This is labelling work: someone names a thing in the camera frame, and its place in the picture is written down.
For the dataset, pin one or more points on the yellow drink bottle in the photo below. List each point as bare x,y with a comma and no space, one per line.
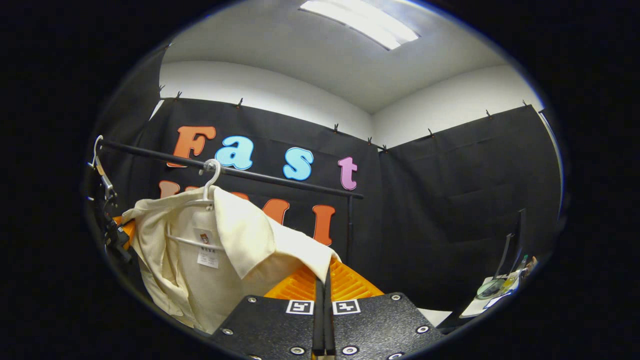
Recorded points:
511,282

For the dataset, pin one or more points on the white flat board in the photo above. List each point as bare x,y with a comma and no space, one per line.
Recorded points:
435,316

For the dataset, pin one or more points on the glass bowl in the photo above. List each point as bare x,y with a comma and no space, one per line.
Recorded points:
490,290

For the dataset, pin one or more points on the row of small black clips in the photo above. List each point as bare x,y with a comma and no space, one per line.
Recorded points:
240,103

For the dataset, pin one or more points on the black backdrop cloth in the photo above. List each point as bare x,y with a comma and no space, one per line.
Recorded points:
450,200

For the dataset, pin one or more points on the cream button-up shirt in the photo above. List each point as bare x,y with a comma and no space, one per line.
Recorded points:
240,235

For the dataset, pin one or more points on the ceiling light panel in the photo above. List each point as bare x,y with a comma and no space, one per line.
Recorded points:
360,22

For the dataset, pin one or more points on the clear bottle with green cap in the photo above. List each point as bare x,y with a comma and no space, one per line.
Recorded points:
521,265

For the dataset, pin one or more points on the small white side table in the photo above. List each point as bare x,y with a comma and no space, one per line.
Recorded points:
475,310

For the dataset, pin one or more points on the black computer monitor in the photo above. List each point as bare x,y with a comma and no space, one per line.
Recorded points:
521,235

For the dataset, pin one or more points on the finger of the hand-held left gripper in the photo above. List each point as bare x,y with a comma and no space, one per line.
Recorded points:
127,230

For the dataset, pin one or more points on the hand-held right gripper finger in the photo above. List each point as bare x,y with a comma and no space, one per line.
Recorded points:
319,320
329,320

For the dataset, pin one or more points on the blue and white card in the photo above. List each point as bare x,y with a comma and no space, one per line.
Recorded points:
500,299

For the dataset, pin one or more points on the black metal clothes rail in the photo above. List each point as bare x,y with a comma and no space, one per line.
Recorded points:
150,154

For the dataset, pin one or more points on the white plastic clothes hanger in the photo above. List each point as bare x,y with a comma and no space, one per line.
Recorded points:
215,182
94,152

